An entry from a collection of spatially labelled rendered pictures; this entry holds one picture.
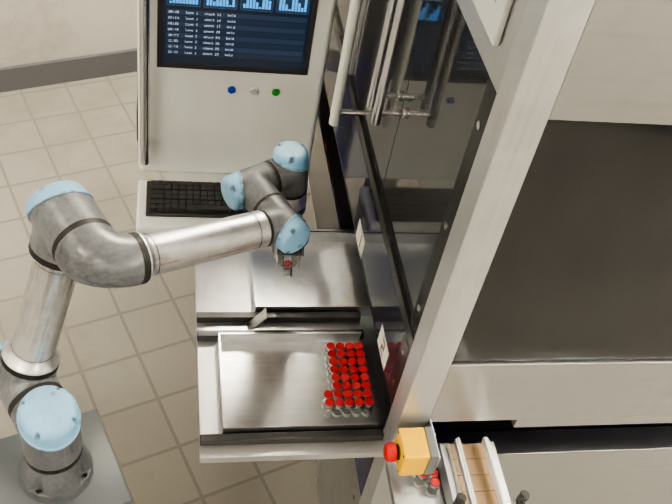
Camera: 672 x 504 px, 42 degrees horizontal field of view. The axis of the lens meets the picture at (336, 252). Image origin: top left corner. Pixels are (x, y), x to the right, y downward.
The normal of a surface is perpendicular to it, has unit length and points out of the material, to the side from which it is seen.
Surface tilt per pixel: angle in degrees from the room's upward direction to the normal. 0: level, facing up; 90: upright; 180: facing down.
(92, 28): 90
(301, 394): 0
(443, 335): 90
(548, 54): 90
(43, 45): 90
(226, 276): 0
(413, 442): 0
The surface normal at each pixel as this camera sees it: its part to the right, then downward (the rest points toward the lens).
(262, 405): 0.15, -0.69
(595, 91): 0.13, 0.72
